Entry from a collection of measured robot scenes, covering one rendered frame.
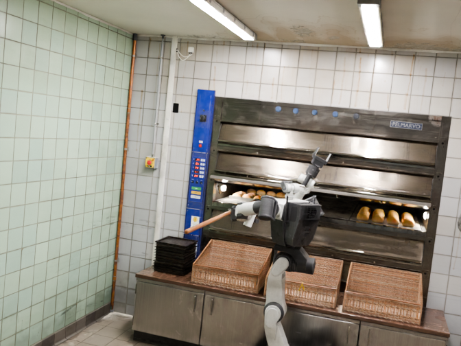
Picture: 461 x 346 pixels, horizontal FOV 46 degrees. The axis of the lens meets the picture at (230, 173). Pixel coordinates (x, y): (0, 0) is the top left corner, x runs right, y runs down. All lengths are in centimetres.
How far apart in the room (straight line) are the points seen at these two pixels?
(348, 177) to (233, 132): 105
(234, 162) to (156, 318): 147
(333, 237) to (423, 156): 97
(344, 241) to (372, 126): 97
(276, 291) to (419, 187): 149
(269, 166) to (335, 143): 59
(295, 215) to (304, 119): 125
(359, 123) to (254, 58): 104
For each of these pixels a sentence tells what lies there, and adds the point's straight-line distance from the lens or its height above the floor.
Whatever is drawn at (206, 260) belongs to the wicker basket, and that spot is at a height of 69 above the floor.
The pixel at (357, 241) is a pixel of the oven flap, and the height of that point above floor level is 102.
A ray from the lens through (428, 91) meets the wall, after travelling 454.
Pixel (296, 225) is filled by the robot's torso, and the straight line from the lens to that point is 355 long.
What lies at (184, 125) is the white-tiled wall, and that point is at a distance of 485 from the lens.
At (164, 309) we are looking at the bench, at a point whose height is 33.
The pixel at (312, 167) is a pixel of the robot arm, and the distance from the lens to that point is 397.
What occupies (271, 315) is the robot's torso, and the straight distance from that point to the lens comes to 380.
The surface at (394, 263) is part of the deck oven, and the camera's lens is 462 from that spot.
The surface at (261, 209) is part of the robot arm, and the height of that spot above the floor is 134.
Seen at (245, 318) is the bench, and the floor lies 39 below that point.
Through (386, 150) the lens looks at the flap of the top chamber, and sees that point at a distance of 451.
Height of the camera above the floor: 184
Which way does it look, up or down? 5 degrees down
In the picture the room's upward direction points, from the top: 6 degrees clockwise
